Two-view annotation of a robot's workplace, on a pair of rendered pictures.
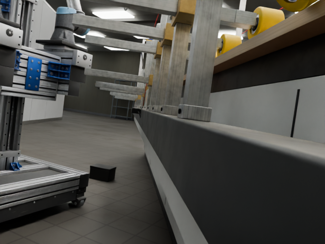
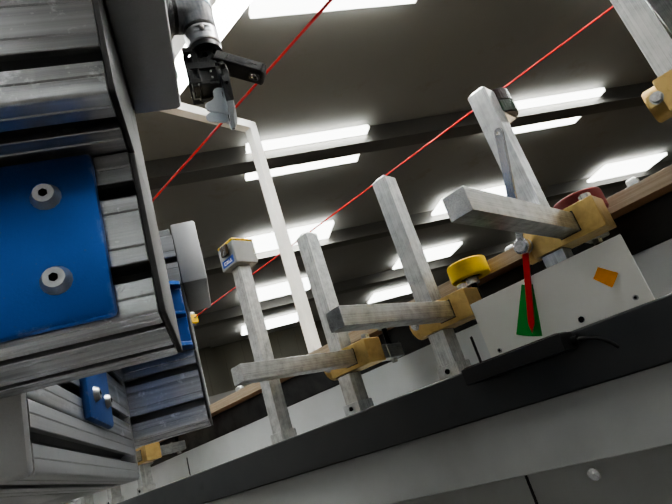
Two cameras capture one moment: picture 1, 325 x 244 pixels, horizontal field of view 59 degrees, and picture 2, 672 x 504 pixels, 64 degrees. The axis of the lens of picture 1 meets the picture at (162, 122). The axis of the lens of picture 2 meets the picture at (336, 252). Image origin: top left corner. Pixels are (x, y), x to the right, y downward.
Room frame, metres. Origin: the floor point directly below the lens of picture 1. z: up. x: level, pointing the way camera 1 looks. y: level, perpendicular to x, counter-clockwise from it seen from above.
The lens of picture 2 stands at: (1.07, 0.87, 0.64)
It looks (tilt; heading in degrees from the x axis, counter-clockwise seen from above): 20 degrees up; 318
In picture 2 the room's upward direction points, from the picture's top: 18 degrees counter-clockwise
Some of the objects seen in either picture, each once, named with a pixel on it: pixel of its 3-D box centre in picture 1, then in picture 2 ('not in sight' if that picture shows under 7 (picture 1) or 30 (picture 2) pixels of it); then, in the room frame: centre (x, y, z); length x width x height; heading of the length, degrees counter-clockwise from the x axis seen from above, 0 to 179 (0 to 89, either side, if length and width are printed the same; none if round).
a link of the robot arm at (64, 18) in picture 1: (66, 18); not in sight; (1.84, 0.69, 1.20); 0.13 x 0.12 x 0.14; 161
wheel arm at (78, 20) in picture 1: (154, 32); not in sight; (0.91, 0.06, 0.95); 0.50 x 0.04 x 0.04; 97
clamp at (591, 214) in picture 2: (153, 81); (563, 232); (1.43, 0.07, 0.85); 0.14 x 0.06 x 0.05; 7
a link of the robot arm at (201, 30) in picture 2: not in sight; (203, 42); (1.85, 0.34, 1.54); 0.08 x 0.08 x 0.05
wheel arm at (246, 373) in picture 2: (133, 92); (329, 362); (1.90, 0.22, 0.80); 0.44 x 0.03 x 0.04; 97
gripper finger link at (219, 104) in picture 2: not in sight; (220, 107); (1.84, 0.35, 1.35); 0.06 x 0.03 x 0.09; 64
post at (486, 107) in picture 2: (154, 71); (535, 210); (1.45, 0.08, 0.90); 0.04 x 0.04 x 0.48; 7
